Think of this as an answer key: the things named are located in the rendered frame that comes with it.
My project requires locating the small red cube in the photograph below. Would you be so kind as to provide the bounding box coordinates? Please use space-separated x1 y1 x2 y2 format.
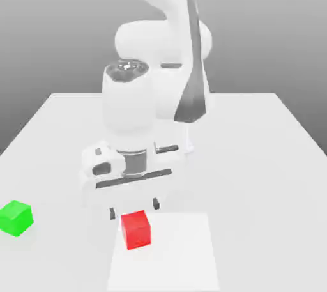
120 210 152 251

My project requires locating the small green cube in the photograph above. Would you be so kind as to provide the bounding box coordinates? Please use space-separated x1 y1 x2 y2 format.
0 199 34 238

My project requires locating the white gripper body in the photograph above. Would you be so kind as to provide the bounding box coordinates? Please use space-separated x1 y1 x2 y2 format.
80 168 175 209

